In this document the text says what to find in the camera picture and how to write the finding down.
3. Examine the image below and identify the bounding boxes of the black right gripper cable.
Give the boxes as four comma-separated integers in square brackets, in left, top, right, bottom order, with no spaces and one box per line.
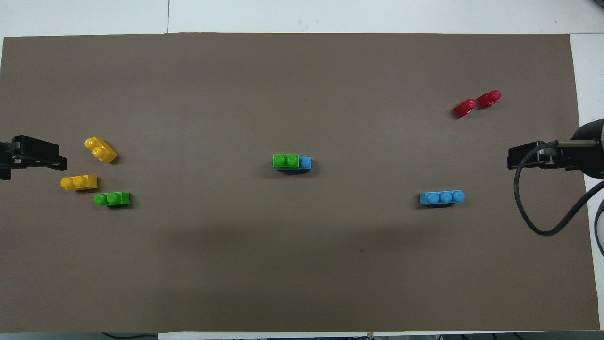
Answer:
[513,141,604,237]

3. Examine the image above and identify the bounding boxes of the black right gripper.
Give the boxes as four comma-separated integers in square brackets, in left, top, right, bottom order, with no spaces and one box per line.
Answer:
[508,118,604,180]

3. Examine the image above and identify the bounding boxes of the black cable at table edge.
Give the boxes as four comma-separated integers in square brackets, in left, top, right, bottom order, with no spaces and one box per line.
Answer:
[101,332,159,340]

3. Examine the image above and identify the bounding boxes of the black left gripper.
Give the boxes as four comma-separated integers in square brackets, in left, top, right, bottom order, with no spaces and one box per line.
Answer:
[0,136,67,181]

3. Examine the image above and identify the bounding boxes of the blue three-stud brick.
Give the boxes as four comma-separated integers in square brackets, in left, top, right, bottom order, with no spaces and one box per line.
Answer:
[419,190,466,207]
[276,156,312,173]

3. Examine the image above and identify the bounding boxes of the green two-stud brick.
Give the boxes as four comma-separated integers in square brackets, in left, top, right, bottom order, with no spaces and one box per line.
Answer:
[94,191,131,208]
[273,154,300,170]

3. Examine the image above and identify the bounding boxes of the red one-stud brick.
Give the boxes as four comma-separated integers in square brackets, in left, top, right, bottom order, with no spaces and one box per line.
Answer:
[453,99,477,119]
[478,90,502,108]

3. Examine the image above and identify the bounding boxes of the yellow two-stud brick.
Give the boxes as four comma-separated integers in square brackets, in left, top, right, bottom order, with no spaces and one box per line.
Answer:
[84,136,118,164]
[60,174,98,191]

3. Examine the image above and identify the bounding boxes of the brown paper mat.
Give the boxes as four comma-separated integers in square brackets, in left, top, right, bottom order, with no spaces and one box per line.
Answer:
[0,32,601,333]

